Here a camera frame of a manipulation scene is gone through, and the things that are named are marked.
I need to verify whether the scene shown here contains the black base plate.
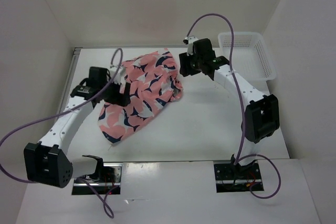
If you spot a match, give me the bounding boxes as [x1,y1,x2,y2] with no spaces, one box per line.
[213,161,264,193]
[71,164,122,196]

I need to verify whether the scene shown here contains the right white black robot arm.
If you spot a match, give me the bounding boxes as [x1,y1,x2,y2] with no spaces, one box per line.
[179,36,280,178]

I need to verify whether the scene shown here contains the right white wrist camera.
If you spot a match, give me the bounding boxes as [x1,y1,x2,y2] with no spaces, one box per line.
[183,36,198,45]

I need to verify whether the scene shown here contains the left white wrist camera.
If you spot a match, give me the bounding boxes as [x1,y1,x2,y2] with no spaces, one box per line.
[109,65,125,84]

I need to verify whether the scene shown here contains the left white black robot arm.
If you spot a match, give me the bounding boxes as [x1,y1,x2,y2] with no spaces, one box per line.
[24,66,130,188]

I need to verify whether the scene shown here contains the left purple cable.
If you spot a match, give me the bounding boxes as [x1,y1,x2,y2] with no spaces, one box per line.
[0,48,124,219]

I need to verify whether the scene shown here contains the white perforated plastic basket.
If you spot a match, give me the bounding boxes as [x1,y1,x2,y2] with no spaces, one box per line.
[218,31,277,81]

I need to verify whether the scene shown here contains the pink shark print shorts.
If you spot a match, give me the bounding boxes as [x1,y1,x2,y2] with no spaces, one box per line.
[98,48,183,145]

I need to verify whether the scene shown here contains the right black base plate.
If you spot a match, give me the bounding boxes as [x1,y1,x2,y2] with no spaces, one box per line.
[213,161,264,193]

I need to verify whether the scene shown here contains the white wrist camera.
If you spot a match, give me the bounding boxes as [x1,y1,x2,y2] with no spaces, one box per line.
[183,36,198,45]
[109,65,125,84]

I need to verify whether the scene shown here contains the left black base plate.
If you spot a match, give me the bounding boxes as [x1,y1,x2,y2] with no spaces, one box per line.
[71,164,122,196]

